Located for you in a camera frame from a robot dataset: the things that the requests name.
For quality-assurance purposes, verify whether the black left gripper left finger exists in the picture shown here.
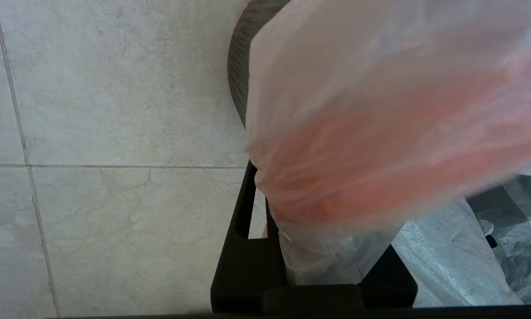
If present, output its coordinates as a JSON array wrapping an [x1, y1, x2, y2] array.
[[211, 159, 289, 313]]

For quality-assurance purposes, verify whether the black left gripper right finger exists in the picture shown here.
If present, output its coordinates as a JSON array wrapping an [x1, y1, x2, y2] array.
[[357, 244, 419, 309]]

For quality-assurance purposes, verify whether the white bag with red print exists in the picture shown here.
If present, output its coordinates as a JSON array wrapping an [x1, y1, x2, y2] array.
[[245, 0, 531, 307]]

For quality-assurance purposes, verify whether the black round trash bin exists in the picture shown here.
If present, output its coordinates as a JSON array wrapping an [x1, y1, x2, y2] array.
[[228, 0, 292, 129]]

